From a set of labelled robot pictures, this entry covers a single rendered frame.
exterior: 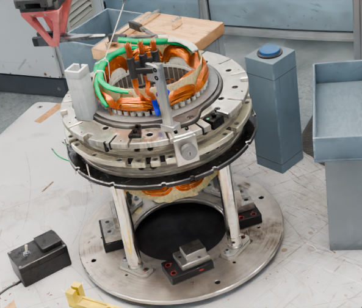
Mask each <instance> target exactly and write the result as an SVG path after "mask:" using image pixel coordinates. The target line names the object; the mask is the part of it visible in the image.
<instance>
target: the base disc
mask: <svg viewBox="0 0 362 308"><path fill-rule="evenodd" d="M233 180H234V182H235V184H236V185H237V186H238V188H241V187H244V188H245V189H246V190H247V192H248V193H249V195H250V197H251V198H252V199H253V201H254V204H255V205H256V207H257V208H258V210H259V211H260V213H261V214H262V223H260V224H257V225H253V226H250V227H247V228H244V229H240V231H241V233H243V234H245V235H248V236H249V238H250V243H249V244H248V245H247V246H246V248H245V249H244V250H243V251H242V252H241V253H240V254H239V255H238V256H237V257H236V258H235V259H232V260H227V259H225V258H222V256H221V253H220V251H221V250H222V249H223V248H224V247H225V246H226V245H227V244H228V240H227V235H226V233H225V235H224V237H223V238H222V240H221V241H220V242H219V243H218V244H217V245H216V246H215V247H214V248H212V249H211V250H209V251H208V253H209V255H210V258H211V259H212V261H213V263H214V268H213V269H210V270H208V271H205V272H203V273H201V274H198V275H196V276H194V277H191V278H189V279H186V280H184V281H182V282H179V283H177V284H175V285H173V284H172V283H171V282H170V280H169V278H168V277H167V276H166V274H165V273H164V271H163V270H162V266H161V263H162V262H165V261H166V260H158V259H155V258H152V257H149V256H147V255H145V254H144V253H143V252H141V251H140V256H141V259H142V261H144V262H147V263H149V264H151V265H152V267H153V272H152V273H151V274H150V275H149V276H148V277H139V276H136V275H135V274H132V273H130V272H127V271H125V270H123V269H121V268H120V261H121V260H122V259H123V257H126V253H125V249H119V250H116V251H112V252H108V253H106V252H105V250H104V245H103V239H102V236H101V231H100V225H99V220H101V219H106V218H110V217H113V216H112V211H111V208H110V203H109V202H110V201H112V196H111V197H110V198H108V199H107V200H106V201H105V202H104V203H102V204H101V205H100V206H99V207H98V208H97V209H96V210H95V211H94V213H93V214H92V215H91V217H89V219H88V221H87V222H86V224H85V226H84V228H83V230H82V233H81V236H80V239H79V256H80V259H81V263H82V266H83V268H84V270H85V272H86V273H87V275H88V277H89V278H91V280H92V281H93V282H94V283H95V284H96V285H97V286H99V287H100V288H102V289H103V290H105V291H106V292H108V293H110V294H112V295H114V296H117V297H119V298H122V299H125V300H128V301H133V302H136V303H143V304H155V305H171V304H184V303H191V302H195V301H201V300H204V299H208V298H212V297H214V296H217V295H220V294H222V293H225V292H227V291H229V290H232V289H234V288H236V287H238V286H239V285H241V284H243V283H244V282H246V281H248V280H249V279H251V278H252V277H253V276H254V275H256V274H257V273H258V272H260V271H261V270H262V269H263V268H264V267H265V266H266V265H267V264H268V263H269V262H270V260H271V259H272V257H273V256H274V255H275V253H276V251H277V250H278V248H279V246H280V243H281V240H282V237H283V231H284V221H283V214H282V211H281V208H280V206H279V204H278V202H277V201H276V199H275V198H274V196H273V195H271V193H270V192H268V190H266V189H265V188H264V187H262V186H261V185H259V184H258V183H256V182H254V181H252V180H250V179H248V178H245V177H243V176H240V175H237V174H233ZM197 193H198V195H196V196H191V197H185V198H180V199H177V200H175V201H173V202H171V203H168V202H161V203H158V202H155V201H154V200H153V201H152V200H148V199H144V198H142V197H141V198H142V200H143V205H141V208H142V210H143V211H142V212H141V213H140V214H137V213H135V212H133V213H132V214H131V217H132V221H133V224H134V230H135V231H136V229H137V227H138V225H139V224H140V223H141V222H142V221H143V219H145V218H146V217H147V216H148V215H150V214H151V213H152V212H154V211H156V210H158V209H160V208H163V207H166V206H169V205H174V204H181V203H198V204H205V205H209V206H210V207H213V208H215V209H216V210H218V211H219V212H221V214H223V208H222V200H221V197H219V196H215V195H213V194H210V193H206V192H204V190H203V188H202V189H201V190H200V191H199V192H197ZM89 241H91V242H89ZM88 242H89V243H88ZM87 262H88V263H87ZM91 266H92V267H91ZM122 272H123V273H122ZM162 278H163V279H162ZM191 282H194V283H191ZM112 284H113V285H112Z"/></svg>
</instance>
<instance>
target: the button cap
mask: <svg viewBox="0 0 362 308"><path fill-rule="evenodd" d="M279 52H280V47H279V46H278V45H275V44H268V45H264V46H262V47H260V49H259V54H260V55H262V56H273V55H276V54H278V53H279Z"/></svg>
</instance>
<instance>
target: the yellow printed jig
mask: <svg viewBox="0 0 362 308"><path fill-rule="evenodd" d="M65 295H66V297H67V301H68V305H69V307H72V308H122V307H118V306H115V305H112V304H108V303H106V302H102V301H98V300H95V299H92V298H88V297H85V293H84V289H83V286H82V284H81V283H79V282H75V281H74V282H73V284H72V285H71V288H68V290H67V291H66V292H65Z"/></svg>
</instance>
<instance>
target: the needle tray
mask: <svg viewBox="0 0 362 308"><path fill-rule="evenodd" d="M313 150H314V162H315V163H321V162H325V180H326V191H327V211H328V232H329V243H330V250H331V251H340V250H362V60H347V61H337V62H320V63H313Z"/></svg>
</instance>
